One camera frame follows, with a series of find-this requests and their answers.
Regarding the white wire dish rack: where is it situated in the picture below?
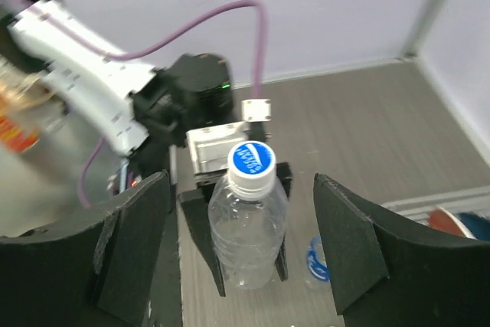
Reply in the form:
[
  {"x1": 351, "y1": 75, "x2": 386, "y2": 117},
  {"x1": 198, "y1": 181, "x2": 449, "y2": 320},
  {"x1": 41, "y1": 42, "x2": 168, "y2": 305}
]
[{"x1": 382, "y1": 186, "x2": 489, "y2": 224}]

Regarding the red teal plate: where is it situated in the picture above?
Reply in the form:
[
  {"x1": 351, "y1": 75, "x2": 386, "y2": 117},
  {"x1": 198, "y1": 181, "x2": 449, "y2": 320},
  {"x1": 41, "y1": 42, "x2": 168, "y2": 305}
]
[{"x1": 428, "y1": 208, "x2": 476, "y2": 240}]

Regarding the dark blue plate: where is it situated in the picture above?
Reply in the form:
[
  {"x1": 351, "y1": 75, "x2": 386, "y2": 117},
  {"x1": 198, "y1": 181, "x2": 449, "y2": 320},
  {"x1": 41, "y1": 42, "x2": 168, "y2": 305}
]
[{"x1": 459, "y1": 212, "x2": 490, "y2": 241}]

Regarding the clear unlabelled plastic bottle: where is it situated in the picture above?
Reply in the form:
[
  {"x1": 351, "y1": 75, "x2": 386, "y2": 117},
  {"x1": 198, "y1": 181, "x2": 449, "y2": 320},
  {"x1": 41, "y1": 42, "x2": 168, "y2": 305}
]
[{"x1": 207, "y1": 178, "x2": 279, "y2": 289}]

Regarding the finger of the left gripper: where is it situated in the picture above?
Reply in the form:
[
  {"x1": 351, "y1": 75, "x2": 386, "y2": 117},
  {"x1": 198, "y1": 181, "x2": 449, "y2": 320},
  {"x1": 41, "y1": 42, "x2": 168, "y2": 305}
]
[
  {"x1": 178, "y1": 189, "x2": 226, "y2": 297},
  {"x1": 273, "y1": 162, "x2": 293, "y2": 281}
]

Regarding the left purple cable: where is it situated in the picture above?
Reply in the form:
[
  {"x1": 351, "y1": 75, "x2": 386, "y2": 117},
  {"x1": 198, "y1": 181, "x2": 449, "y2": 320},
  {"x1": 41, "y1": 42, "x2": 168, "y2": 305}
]
[{"x1": 0, "y1": 0, "x2": 270, "y2": 209}]

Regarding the blue labelled plastic bottle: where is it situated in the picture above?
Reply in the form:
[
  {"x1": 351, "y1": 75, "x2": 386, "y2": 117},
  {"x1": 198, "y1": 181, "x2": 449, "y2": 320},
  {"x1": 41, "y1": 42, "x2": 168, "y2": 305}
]
[{"x1": 306, "y1": 235, "x2": 330, "y2": 283}]

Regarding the white blue bottle cap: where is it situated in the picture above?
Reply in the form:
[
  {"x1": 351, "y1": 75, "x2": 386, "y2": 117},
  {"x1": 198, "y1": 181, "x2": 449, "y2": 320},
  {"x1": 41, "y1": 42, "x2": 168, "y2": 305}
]
[{"x1": 227, "y1": 141, "x2": 276, "y2": 201}]

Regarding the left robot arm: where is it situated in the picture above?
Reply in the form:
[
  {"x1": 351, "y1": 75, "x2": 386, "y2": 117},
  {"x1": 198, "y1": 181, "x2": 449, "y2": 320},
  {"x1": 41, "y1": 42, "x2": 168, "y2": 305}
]
[{"x1": 1, "y1": 0, "x2": 289, "y2": 289}]

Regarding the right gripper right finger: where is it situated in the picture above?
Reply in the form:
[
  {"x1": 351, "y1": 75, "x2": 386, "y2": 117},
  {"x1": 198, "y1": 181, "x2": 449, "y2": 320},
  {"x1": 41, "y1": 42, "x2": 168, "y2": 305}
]
[{"x1": 313, "y1": 174, "x2": 489, "y2": 326}]

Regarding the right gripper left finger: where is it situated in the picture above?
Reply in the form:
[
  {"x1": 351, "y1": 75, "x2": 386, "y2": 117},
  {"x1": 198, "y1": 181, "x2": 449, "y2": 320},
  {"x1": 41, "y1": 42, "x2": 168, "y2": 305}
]
[{"x1": 1, "y1": 172, "x2": 182, "y2": 326}]

